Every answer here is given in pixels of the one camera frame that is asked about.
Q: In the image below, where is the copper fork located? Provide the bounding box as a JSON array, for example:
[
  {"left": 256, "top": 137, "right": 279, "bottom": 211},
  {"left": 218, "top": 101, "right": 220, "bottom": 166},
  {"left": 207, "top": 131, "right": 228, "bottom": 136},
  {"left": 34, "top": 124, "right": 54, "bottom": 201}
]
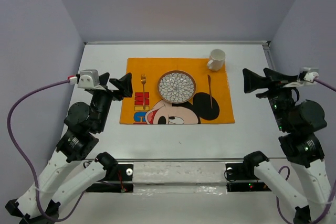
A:
[{"left": 141, "top": 74, "right": 146, "bottom": 110}]

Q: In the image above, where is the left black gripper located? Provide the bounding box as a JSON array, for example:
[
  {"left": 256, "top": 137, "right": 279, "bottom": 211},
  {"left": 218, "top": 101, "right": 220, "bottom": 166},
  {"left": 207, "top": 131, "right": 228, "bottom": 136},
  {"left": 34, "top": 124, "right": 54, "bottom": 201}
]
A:
[{"left": 93, "top": 71, "right": 134, "bottom": 131}]

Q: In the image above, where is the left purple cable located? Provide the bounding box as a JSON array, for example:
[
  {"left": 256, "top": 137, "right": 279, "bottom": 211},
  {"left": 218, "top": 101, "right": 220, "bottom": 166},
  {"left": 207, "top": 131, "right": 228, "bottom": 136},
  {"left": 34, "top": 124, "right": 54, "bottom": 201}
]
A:
[{"left": 6, "top": 79, "right": 87, "bottom": 222}]

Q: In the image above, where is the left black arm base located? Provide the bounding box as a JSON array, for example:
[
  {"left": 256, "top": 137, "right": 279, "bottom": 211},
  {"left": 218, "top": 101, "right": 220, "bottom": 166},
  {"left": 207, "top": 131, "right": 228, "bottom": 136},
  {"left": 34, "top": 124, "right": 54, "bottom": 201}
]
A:
[{"left": 86, "top": 163, "right": 134, "bottom": 193}]

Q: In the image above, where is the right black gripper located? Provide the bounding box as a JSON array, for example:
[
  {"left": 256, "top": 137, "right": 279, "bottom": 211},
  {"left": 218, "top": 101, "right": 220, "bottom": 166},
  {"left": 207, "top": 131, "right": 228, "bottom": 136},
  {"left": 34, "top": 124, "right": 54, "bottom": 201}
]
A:
[{"left": 241, "top": 66, "right": 297, "bottom": 130}]

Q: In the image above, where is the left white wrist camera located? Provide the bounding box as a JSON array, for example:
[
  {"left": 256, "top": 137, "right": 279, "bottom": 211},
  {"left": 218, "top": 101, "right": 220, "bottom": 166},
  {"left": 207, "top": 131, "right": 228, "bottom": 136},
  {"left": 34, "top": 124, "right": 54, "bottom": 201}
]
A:
[{"left": 68, "top": 69, "right": 104, "bottom": 90}]

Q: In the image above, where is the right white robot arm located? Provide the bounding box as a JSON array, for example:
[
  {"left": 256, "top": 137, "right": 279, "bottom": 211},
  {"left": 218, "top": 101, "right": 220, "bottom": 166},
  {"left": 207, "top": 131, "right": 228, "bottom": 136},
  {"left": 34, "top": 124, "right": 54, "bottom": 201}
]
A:
[{"left": 241, "top": 68, "right": 335, "bottom": 223}]

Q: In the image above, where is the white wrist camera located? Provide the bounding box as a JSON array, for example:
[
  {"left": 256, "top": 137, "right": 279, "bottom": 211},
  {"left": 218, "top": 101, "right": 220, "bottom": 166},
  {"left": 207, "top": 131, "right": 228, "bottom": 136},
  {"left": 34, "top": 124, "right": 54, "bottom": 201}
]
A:
[
  {"left": 284, "top": 67, "right": 319, "bottom": 88},
  {"left": 68, "top": 69, "right": 104, "bottom": 90}
]

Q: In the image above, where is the white ceramic mug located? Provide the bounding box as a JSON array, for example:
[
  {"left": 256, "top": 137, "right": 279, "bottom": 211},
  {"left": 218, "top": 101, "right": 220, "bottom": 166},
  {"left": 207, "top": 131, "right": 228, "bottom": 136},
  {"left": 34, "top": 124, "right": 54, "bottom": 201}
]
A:
[{"left": 207, "top": 49, "right": 226, "bottom": 71}]

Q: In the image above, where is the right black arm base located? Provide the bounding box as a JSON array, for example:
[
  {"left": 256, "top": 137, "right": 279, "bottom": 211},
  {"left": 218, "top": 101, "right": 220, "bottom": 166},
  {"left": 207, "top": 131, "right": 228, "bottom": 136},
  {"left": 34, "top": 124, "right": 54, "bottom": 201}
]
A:
[{"left": 224, "top": 163, "right": 271, "bottom": 193}]

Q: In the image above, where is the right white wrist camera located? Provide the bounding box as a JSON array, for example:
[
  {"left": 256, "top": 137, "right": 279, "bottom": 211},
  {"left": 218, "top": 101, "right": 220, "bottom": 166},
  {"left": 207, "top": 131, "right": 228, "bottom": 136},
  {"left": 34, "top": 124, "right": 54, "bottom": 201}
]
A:
[{"left": 284, "top": 67, "right": 319, "bottom": 88}]

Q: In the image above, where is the yellow cartoon cloth napkin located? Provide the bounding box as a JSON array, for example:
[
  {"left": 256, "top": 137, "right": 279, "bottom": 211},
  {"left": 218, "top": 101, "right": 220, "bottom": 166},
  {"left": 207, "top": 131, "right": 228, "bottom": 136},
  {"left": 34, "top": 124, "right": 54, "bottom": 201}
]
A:
[{"left": 120, "top": 58, "right": 235, "bottom": 125}]

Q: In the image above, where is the floral patterned plate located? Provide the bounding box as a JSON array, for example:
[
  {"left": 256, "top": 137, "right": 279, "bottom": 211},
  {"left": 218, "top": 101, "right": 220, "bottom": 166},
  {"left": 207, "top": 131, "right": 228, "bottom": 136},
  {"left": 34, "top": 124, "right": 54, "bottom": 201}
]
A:
[{"left": 157, "top": 70, "right": 196, "bottom": 104}]

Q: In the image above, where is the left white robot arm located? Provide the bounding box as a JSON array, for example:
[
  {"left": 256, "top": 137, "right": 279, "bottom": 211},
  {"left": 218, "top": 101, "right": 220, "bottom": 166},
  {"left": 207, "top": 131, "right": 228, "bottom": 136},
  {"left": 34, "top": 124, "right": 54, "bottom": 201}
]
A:
[{"left": 5, "top": 70, "right": 133, "bottom": 223}]

